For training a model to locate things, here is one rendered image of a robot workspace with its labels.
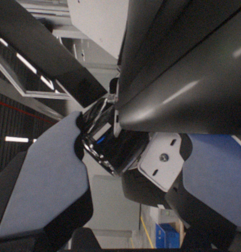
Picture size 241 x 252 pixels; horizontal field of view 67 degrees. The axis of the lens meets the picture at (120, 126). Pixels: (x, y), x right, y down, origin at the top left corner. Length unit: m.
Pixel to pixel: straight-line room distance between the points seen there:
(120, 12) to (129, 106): 0.38
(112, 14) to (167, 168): 0.40
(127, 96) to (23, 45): 0.21
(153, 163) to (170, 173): 0.03
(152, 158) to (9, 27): 0.29
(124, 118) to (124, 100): 0.02
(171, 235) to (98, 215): 4.81
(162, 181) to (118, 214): 7.38
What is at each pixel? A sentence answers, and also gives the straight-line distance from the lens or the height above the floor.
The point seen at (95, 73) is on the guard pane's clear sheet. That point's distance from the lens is 1.40.
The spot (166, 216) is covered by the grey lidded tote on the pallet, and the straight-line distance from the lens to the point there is 3.13.
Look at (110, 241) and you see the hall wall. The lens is 13.70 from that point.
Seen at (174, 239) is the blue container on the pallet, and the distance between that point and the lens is 3.23.
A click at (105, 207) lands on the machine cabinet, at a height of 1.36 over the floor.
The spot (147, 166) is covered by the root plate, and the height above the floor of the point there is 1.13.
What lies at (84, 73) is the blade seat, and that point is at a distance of 0.35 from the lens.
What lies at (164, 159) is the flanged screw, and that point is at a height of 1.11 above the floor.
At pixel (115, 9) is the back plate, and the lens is 0.53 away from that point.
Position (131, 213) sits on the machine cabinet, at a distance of 7.68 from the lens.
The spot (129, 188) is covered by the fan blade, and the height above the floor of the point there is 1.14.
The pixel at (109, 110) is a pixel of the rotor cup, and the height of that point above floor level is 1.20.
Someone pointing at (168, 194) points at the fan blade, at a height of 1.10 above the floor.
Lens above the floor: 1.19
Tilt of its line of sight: 2 degrees down
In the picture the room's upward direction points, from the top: 86 degrees counter-clockwise
